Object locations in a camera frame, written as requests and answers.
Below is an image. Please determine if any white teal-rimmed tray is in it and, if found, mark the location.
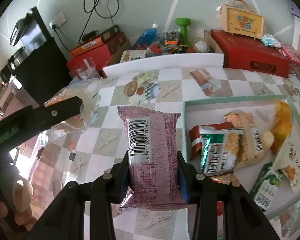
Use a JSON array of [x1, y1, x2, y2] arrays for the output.
[[182, 94, 300, 240]]

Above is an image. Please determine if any red patterned flat pouch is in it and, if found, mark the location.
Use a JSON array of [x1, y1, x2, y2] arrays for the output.
[[280, 42, 300, 75]]

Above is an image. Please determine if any orange flat box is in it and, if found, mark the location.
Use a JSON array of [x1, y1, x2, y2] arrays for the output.
[[69, 24, 121, 57]]

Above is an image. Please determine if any red white-striped snack pack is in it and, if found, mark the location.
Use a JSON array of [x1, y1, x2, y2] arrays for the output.
[[189, 122, 234, 160]]

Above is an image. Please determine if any red box at left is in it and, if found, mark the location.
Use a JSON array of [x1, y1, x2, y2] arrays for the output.
[[66, 32, 128, 74]]

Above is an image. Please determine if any green white milk snack pack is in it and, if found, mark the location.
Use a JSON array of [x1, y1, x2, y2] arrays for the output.
[[249, 163, 283, 212]]

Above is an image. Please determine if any green white korean snack bag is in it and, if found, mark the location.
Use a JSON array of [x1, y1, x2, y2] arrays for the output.
[[200, 128, 244, 176]]

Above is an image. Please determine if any beige orange barcode snack pack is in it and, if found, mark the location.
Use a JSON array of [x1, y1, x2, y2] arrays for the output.
[[224, 111, 264, 170]]

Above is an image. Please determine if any blue liquid plastic bottle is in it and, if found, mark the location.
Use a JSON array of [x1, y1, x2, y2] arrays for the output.
[[132, 23, 159, 50]]

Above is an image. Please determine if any white shelf unit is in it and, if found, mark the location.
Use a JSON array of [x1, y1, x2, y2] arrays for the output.
[[292, 16, 300, 53]]

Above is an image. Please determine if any round cream mochi cake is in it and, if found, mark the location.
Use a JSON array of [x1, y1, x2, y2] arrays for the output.
[[260, 131, 274, 152]]

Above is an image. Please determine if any pink barcode snack pack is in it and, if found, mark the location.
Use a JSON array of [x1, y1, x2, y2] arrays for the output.
[[117, 106, 186, 211]]

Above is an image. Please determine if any colourful toy pile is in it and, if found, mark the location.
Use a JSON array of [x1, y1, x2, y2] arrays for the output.
[[146, 31, 190, 57]]

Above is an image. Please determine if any checkered patterned tablecloth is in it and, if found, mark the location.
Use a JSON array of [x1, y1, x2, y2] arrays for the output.
[[17, 68, 300, 239]]

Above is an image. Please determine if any green dumbbell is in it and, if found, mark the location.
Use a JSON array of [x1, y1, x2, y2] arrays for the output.
[[175, 18, 191, 47]]

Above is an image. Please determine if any white orange cookie packet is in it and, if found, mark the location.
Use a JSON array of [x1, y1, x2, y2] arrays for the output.
[[273, 138, 300, 193]]

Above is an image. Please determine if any yellow children's day carry box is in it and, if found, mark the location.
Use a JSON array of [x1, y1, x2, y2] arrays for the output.
[[216, 0, 264, 40]]

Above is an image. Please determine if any red rice cracker bag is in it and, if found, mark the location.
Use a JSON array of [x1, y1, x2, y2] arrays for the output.
[[210, 172, 238, 185]]

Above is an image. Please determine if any person's left hand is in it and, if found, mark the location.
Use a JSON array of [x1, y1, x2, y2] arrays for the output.
[[0, 176, 38, 231]]

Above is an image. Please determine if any large red gift box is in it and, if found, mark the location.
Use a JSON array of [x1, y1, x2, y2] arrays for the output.
[[211, 29, 289, 77]]

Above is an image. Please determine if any small red candy packet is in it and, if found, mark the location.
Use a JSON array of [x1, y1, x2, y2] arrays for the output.
[[270, 140, 280, 154]]

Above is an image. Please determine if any white foam board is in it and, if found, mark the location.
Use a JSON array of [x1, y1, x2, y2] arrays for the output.
[[103, 53, 224, 77]]

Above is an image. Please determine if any clear bag bread bun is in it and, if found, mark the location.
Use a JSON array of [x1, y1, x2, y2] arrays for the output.
[[44, 78, 104, 133]]

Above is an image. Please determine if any yellow orange snack bag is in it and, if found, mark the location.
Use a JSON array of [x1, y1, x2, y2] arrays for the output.
[[270, 100, 292, 147]]

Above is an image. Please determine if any round clear lidded jar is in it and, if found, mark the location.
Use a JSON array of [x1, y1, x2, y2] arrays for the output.
[[192, 37, 209, 53]]

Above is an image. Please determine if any white card game box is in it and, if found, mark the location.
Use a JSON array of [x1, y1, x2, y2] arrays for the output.
[[120, 50, 147, 63]]

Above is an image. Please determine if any blue wet wipes pack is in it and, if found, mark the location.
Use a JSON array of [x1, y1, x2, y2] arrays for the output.
[[261, 34, 281, 49]]

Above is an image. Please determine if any black cabinet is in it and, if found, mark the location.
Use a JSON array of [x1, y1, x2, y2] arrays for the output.
[[7, 7, 71, 106]]

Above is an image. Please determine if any black looped cable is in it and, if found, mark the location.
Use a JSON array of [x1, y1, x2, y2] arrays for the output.
[[50, 0, 121, 46]]

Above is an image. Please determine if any clear plastic box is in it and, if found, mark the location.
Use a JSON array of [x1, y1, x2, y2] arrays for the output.
[[70, 57, 100, 80]]

